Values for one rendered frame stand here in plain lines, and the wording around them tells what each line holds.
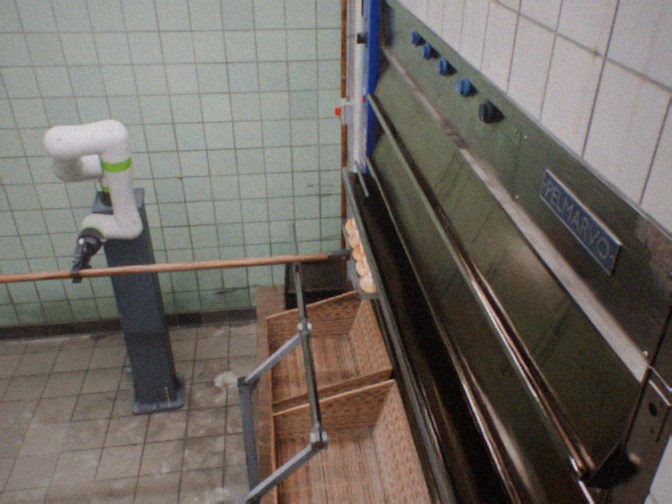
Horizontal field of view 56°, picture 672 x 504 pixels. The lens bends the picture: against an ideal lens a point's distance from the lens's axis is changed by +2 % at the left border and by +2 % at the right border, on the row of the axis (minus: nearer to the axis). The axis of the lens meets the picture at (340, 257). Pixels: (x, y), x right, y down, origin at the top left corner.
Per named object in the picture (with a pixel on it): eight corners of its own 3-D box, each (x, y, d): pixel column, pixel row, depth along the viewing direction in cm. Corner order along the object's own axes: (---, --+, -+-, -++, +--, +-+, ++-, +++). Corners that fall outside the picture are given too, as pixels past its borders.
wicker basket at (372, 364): (366, 332, 297) (368, 285, 283) (392, 420, 250) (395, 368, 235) (265, 342, 291) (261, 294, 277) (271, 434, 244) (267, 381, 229)
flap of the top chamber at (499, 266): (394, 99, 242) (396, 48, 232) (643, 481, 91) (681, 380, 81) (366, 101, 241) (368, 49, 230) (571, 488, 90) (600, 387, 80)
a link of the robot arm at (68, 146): (49, 157, 268) (36, 123, 219) (90, 151, 274) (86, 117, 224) (57, 187, 268) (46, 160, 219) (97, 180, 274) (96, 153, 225)
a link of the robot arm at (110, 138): (86, 116, 230) (91, 133, 222) (122, 111, 235) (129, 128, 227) (95, 158, 242) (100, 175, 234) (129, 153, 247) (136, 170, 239)
